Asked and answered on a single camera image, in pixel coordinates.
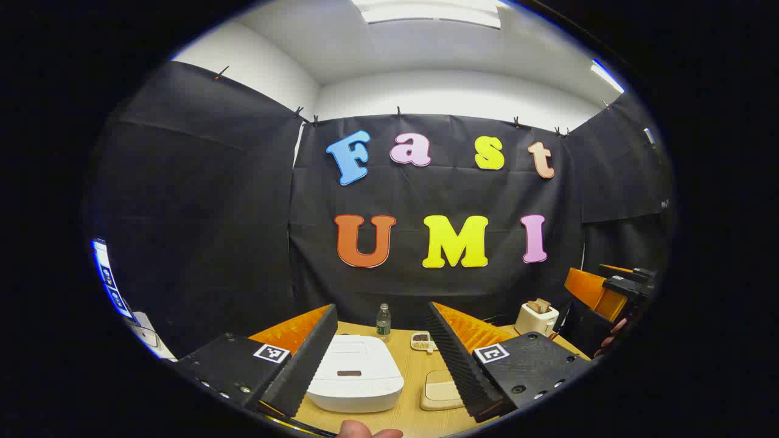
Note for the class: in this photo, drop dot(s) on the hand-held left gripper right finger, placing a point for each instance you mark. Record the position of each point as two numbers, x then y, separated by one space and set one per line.
459 365

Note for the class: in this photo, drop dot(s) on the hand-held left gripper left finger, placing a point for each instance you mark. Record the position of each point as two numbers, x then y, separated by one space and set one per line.
307 365

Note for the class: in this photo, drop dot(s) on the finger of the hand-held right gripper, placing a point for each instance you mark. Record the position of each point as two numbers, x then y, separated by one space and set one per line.
587 289
642 275

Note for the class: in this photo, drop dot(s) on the white divided rice grain dish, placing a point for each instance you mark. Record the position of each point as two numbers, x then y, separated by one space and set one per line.
420 339

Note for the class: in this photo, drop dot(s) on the white rice cooker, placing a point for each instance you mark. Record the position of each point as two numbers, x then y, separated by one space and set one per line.
359 365

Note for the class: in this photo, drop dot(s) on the beige cutting board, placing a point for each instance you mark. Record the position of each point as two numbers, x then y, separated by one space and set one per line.
438 389

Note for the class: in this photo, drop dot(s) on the toast slice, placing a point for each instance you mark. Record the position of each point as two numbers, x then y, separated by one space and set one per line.
544 303
532 306

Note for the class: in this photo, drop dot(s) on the white toaster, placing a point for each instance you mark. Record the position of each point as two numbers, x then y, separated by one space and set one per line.
535 322

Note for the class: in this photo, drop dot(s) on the clear plastic water bottle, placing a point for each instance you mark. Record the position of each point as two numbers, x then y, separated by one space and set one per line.
383 325

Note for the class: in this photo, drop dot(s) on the white device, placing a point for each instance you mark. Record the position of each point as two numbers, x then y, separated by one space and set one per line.
152 340

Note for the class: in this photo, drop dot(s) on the black backdrop cloth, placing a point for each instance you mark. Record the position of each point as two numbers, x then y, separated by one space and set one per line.
243 213

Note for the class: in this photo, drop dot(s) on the small ceiling light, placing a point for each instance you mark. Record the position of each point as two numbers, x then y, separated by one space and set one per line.
605 76

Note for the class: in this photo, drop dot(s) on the computer monitor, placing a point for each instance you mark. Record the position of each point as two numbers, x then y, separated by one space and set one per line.
106 274

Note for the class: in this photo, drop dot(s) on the large ceiling light panel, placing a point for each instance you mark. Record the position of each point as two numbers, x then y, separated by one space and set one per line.
426 13

